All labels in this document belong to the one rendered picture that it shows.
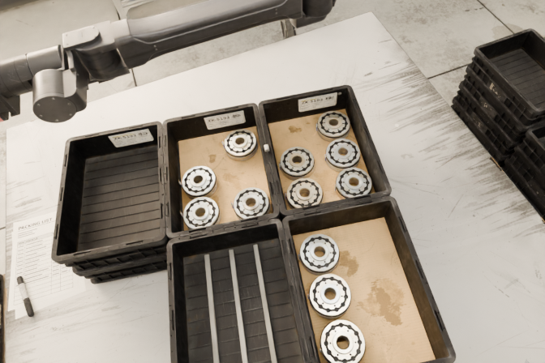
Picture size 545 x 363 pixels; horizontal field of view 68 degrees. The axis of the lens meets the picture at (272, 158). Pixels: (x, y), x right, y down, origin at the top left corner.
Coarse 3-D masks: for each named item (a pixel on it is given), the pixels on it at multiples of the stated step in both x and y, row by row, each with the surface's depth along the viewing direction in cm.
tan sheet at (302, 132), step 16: (272, 128) 132; (288, 128) 132; (304, 128) 131; (272, 144) 129; (288, 144) 128; (304, 144) 128; (320, 144) 127; (320, 160) 124; (320, 176) 121; (336, 176) 121; (288, 208) 116
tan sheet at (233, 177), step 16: (256, 128) 133; (192, 144) 131; (208, 144) 131; (240, 144) 130; (192, 160) 128; (208, 160) 127; (224, 160) 127; (256, 160) 126; (224, 176) 124; (240, 176) 123; (256, 176) 123; (224, 192) 121; (224, 208) 118
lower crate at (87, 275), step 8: (128, 264) 113; (136, 264) 114; (144, 264) 118; (152, 264) 117; (160, 264) 118; (88, 272) 112; (96, 272) 113; (104, 272) 116; (112, 272) 118; (120, 272) 119; (128, 272) 121; (136, 272) 122; (144, 272) 121; (152, 272) 121; (96, 280) 121; (104, 280) 121; (112, 280) 121
